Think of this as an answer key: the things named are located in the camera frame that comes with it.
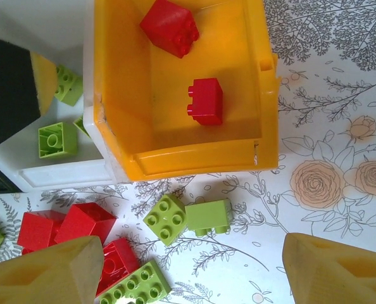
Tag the yellow plastic bin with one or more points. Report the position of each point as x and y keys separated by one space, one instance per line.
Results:
x=169 y=111

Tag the red long lego brick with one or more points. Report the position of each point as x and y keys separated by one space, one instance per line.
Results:
x=121 y=256

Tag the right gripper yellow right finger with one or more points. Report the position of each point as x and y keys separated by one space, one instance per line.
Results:
x=333 y=278

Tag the red square lego brick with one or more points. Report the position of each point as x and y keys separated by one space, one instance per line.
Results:
x=36 y=231
x=207 y=101
x=166 y=22
x=83 y=225

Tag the white plastic bin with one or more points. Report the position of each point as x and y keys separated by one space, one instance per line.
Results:
x=64 y=174

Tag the green long lego brick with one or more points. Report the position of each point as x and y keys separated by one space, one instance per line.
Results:
x=143 y=282

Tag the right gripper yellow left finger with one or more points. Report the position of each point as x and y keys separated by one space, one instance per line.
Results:
x=42 y=278

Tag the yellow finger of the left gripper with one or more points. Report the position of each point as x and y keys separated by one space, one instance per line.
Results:
x=10 y=95

